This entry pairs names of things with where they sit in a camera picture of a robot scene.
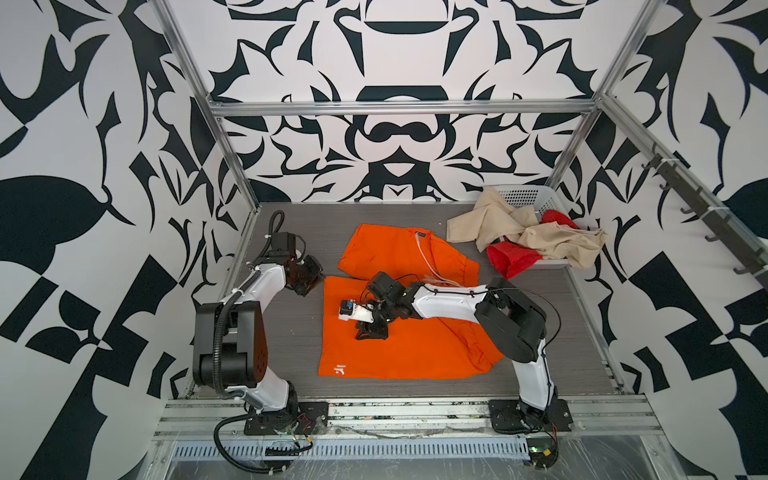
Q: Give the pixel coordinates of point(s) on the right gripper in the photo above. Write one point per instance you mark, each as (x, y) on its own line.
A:
(370, 332)

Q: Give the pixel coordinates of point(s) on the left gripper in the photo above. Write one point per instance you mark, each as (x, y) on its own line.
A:
(316, 275)

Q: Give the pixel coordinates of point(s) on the orange shorts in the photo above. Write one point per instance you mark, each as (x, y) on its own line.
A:
(417, 347)

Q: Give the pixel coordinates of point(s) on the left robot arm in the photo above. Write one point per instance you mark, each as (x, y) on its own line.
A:
(230, 349)

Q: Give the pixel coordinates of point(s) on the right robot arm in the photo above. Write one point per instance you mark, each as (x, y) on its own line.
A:
(514, 323)

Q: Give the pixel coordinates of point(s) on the red shorts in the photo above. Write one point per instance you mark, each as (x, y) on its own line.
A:
(510, 259)

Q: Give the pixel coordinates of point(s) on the beige shorts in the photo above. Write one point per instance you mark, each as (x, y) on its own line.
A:
(553, 242)

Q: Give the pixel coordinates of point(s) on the white laundry basket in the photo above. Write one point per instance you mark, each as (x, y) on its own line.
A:
(534, 198)

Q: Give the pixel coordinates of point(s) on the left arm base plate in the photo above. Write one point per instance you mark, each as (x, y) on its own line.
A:
(302, 418)

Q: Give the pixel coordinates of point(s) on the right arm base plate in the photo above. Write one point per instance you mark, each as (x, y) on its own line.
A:
(514, 417)

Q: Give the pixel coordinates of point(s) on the white slotted cable duct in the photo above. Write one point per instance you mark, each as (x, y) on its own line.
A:
(507, 448)

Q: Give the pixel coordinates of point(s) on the aluminium frame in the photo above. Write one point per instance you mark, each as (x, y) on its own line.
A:
(430, 101)

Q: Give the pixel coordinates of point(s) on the wall hook rail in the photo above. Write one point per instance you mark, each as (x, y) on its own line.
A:
(722, 221)

